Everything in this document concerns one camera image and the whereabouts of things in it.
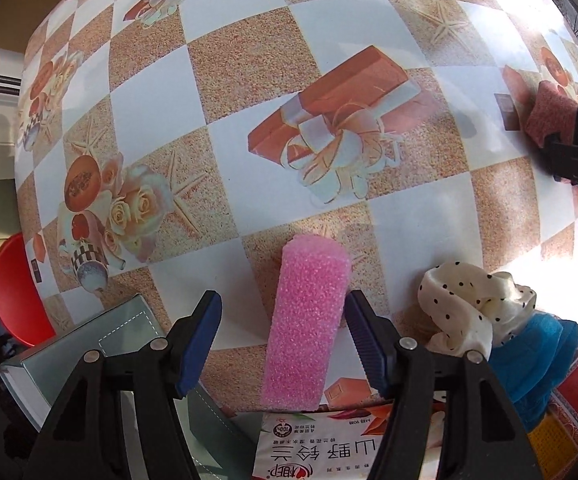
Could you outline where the pink foam sponge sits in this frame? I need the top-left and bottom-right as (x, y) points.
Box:
(260, 232), (352, 411)

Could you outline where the checkered patterned tablecloth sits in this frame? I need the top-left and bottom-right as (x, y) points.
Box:
(14, 0), (578, 411)

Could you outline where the grey folding box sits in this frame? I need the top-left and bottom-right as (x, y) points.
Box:
(0, 294), (264, 480)

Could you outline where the red sponge block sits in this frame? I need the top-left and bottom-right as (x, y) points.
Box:
(525, 80), (578, 150)

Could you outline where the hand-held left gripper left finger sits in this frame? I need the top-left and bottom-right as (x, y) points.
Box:
(21, 289), (223, 480)

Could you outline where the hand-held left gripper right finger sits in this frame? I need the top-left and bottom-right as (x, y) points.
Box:
(344, 289), (542, 480)

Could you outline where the blue scrunchie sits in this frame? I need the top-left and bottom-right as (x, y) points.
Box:
(489, 312), (578, 431)

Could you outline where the red plastic stool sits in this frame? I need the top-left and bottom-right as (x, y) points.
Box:
(0, 232), (58, 348)

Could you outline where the white polka dot scrunchie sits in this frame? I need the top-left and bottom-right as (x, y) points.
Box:
(416, 259), (538, 353)

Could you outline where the snack packet with Chinese text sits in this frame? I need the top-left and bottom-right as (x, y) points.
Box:
(251, 400), (450, 480)

